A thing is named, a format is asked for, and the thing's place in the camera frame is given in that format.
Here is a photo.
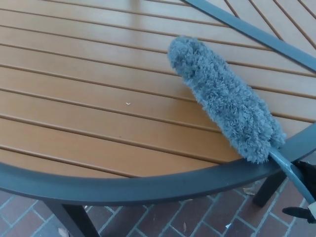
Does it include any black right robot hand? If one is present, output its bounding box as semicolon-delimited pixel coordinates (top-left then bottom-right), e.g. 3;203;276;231
282;159;316;221

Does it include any grey fluffy microfiber duster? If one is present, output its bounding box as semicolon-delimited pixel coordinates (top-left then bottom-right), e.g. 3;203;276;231
167;35;316;206

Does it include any round wooden slat table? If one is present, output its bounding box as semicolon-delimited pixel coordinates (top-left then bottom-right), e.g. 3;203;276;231
0;0;316;237

